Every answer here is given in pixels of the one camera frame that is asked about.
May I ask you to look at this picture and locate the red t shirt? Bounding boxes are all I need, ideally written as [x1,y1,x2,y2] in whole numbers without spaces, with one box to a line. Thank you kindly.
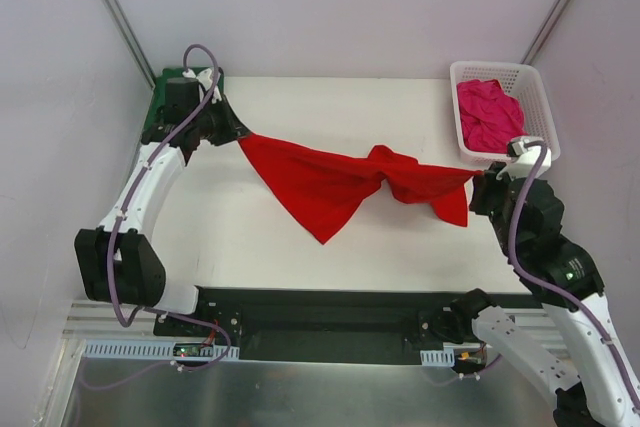
[239,134,481,244]

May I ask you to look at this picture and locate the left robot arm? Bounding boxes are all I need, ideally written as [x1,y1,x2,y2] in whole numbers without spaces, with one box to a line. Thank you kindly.
[74,69,250,336]

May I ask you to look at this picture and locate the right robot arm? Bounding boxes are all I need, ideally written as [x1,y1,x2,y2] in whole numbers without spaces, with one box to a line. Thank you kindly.
[428,162,639,426]

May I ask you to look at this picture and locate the folded green t shirt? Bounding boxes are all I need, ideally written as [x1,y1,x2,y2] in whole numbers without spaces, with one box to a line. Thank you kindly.
[143,67,225,130]

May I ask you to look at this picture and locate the pink t shirt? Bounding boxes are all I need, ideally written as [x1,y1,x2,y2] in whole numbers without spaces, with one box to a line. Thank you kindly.
[456,79,527,154]

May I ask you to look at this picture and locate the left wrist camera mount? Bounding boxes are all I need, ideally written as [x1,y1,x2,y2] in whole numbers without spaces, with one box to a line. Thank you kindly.
[182,68,222,103]

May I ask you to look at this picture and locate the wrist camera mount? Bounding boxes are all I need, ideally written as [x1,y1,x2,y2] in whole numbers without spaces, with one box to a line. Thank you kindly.
[182,68,222,103]
[497,136,552,180]

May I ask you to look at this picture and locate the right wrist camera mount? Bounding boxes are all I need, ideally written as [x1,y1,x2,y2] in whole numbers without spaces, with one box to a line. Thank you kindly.
[497,136,552,180]

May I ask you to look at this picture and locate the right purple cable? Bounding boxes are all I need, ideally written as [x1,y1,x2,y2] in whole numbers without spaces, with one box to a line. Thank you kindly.
[449,139,640,427]

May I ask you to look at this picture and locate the purple cable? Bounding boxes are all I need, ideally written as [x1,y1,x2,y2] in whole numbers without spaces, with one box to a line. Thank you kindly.
[449,139,640,427]
[79,44,233,391]

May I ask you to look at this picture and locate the right white cable duct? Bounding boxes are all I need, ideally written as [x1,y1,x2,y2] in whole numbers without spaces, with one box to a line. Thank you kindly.
[420,348,456,368]

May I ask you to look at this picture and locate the white cable duct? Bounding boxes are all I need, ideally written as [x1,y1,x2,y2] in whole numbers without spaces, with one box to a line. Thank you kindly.
[420,348,456,368]
[84,340,240,362]

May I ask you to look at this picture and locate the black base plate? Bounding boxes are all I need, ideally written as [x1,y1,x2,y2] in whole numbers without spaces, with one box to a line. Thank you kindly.
[149,284,551,363]

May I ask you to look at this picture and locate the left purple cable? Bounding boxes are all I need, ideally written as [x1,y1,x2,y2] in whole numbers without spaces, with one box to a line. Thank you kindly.
[79,44,233,391]

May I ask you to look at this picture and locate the aluminium frame rail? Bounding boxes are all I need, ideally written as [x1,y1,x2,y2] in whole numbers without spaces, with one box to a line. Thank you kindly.
[62,298,161,338]

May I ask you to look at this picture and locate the left white cable duct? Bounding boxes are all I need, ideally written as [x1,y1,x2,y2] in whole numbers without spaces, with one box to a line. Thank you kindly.
[84,340,240,362]

